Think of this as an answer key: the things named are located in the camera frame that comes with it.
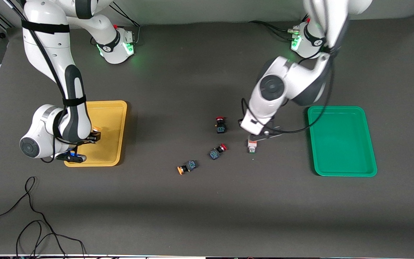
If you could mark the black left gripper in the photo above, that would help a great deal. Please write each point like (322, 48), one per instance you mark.
(271, 122)

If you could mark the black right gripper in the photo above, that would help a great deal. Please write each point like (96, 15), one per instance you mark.
(92, 137)

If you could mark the green push button switch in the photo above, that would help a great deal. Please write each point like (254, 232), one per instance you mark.
(252, 146)

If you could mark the yellow push button switch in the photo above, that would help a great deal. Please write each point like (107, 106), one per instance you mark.
(191, 165)
(96, 128)

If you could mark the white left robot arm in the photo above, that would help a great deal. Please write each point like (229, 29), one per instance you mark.
(282, 82)

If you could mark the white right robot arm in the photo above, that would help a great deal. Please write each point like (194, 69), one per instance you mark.
(49, 54)

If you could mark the yellow plastic tray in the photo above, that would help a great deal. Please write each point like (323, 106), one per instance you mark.
(111, 122)

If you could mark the green plastic tray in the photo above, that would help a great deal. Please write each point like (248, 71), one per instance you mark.
(340, 144)

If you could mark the dark grey table mat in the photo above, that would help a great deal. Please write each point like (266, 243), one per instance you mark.
(192, 216)

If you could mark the red push button switch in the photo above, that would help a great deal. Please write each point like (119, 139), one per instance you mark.
(221, 128)
(214, 154)

